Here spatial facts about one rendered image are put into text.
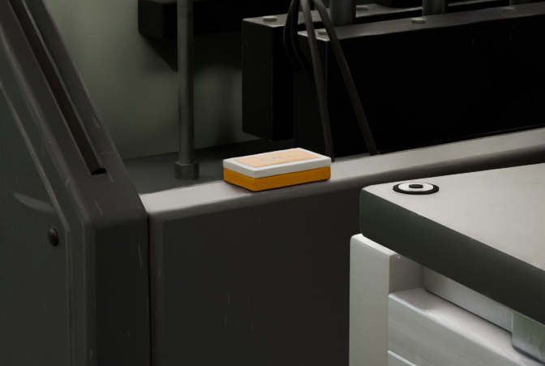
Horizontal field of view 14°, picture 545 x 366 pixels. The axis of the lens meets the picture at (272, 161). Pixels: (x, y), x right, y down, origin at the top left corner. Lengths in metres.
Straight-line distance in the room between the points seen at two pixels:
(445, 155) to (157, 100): 0.55
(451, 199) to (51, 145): 0.37
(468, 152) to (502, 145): 0.03
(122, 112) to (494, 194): 0.96
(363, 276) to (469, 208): 0.13
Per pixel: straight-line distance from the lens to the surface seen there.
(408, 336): 0.85
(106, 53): 1.69
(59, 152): 1.09
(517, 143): 1.25
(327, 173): 1.15
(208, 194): 1.12
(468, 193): 0.77
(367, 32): 1.42
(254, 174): 1.12
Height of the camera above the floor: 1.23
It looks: 14 degrees down
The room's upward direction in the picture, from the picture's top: straight up
